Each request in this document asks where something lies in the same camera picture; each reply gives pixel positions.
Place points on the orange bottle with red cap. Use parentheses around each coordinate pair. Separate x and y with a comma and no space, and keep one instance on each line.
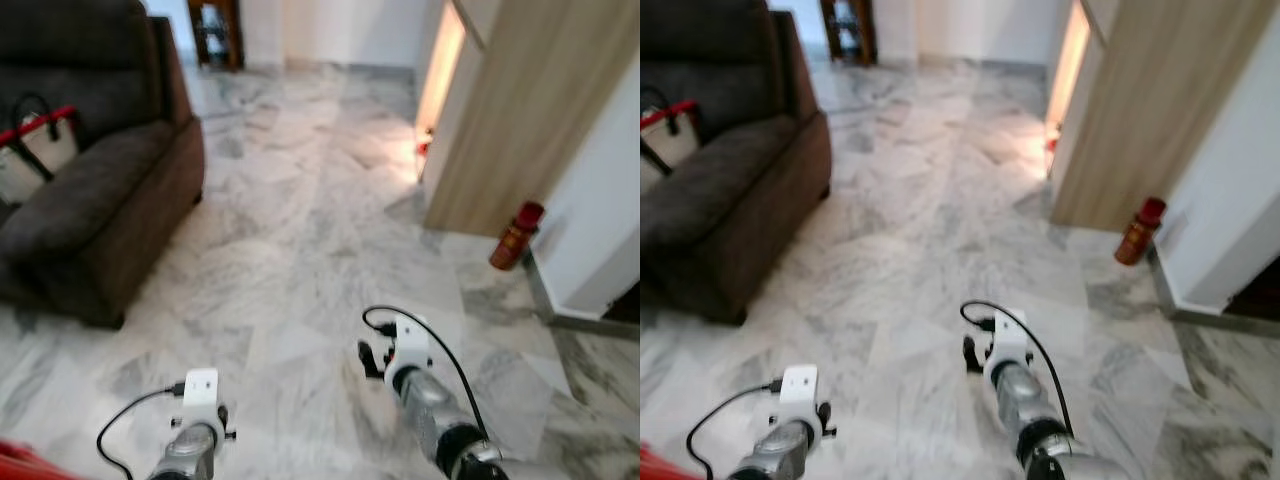
(1138,235)
(512,240)

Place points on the small red item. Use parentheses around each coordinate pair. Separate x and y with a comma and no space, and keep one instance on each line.
(425,143)
(1051,138)

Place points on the dark brown fabric sofa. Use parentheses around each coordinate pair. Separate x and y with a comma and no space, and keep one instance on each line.
(110,170)
(730,170)

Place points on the tall wood panel cabinet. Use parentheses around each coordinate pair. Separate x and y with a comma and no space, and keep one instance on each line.
(1150,110)
(530,110)

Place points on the white bag with red trim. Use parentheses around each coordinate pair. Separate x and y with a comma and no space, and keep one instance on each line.
(670,140)
(40,150)

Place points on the dark wooden shelf stand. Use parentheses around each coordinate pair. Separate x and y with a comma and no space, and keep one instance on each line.
(848,32)
(215,35)

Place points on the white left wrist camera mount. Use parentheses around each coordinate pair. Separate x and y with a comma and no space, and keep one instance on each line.
(800,390)
(202,395)

